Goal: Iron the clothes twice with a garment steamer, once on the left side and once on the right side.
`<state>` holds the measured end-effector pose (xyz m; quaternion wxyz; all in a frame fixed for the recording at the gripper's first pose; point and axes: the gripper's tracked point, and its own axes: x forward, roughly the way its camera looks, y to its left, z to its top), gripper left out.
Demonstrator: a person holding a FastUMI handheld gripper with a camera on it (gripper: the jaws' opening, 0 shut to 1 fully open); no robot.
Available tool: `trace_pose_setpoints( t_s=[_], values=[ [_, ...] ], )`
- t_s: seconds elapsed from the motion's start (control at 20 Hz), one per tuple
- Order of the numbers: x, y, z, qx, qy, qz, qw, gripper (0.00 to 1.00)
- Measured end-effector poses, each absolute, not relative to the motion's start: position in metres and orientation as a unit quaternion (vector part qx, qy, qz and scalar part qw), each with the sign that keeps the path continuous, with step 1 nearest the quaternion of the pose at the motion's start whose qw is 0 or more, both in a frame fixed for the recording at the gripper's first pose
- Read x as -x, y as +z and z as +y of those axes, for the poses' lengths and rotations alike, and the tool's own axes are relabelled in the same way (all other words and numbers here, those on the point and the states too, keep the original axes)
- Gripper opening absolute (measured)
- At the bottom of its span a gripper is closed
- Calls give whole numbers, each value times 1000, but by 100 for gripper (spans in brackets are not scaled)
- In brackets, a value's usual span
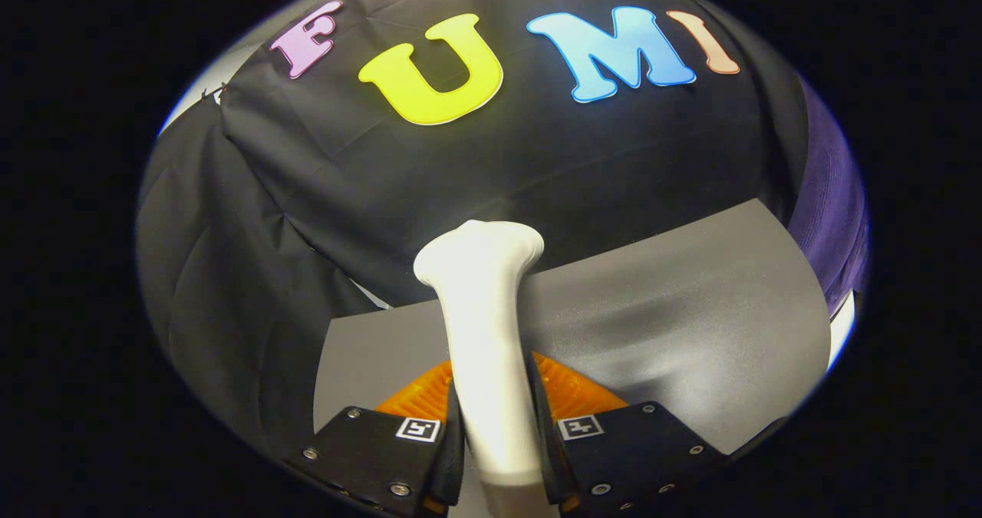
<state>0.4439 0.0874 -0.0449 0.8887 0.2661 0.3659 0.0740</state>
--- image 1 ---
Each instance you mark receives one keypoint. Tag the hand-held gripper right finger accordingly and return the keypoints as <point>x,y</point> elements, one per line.
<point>629,456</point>

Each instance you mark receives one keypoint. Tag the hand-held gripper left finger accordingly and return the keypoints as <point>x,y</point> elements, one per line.
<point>383,456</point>

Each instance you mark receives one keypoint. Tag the white garment steamer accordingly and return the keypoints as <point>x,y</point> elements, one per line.
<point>483,326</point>

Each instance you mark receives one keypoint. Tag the white shirt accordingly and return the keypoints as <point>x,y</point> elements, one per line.
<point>842,334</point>

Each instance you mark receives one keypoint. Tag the grey cabinet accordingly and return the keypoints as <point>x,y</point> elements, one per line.
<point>675,311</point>

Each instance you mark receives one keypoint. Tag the black backdrop cloth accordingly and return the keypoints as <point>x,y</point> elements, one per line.
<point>460,180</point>

